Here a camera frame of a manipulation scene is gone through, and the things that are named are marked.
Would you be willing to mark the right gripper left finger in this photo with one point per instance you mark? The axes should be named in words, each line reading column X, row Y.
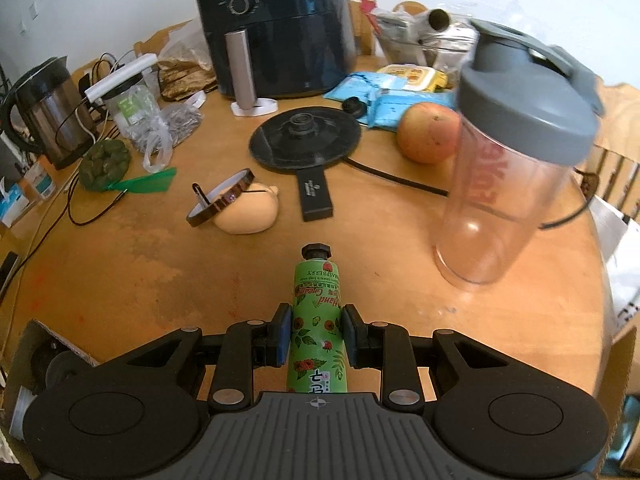
column 243, row 348

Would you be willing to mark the black air fryer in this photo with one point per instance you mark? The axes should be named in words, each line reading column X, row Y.
column 297, row 47

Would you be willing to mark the black kettle base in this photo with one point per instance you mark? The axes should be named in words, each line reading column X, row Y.
column 306, row 137

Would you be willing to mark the amber kapton tape roll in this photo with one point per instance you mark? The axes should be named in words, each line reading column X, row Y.
column 222, row 196

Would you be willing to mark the blue wet wipes pack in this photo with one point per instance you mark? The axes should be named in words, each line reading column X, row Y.
column 384, row 98

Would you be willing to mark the green net bag of balls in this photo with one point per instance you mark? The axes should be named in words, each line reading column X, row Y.
column 105, row 165

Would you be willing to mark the plastic tub with green label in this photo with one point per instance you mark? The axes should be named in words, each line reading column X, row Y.
column 132, row 105

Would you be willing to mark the black rectangular device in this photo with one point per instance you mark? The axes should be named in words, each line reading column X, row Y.
column 314, row 195

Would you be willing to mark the clear shaker bottle grey lid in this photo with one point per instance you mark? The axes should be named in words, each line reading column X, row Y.
column 529, row 114

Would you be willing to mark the peach earbud case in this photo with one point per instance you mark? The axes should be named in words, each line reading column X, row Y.
column 253, row 212

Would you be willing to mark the green hand cream tube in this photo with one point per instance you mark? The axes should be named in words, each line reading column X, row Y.
column 317, row 362

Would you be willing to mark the yellow snack packet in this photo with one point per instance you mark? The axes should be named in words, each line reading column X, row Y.
column 410, row 77

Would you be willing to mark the steel electric kettle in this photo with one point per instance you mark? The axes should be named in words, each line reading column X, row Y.
column 45, row 114

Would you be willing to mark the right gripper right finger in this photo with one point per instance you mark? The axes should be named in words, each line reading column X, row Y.
column 387, row 348

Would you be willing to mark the white paper bag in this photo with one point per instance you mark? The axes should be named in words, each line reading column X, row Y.
column 619, row 243

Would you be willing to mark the apple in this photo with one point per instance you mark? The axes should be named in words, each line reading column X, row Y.
column 428, row 133

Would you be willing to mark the cardboard box right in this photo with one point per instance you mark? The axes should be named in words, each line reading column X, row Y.
column 613, row 386

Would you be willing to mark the foil roll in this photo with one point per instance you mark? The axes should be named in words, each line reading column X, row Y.
column 438, row 21

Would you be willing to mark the wooden chair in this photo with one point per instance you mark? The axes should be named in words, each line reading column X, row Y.
column 615, row 153

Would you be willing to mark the clear bag of seeds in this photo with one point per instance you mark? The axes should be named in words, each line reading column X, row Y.
column 156, row 137

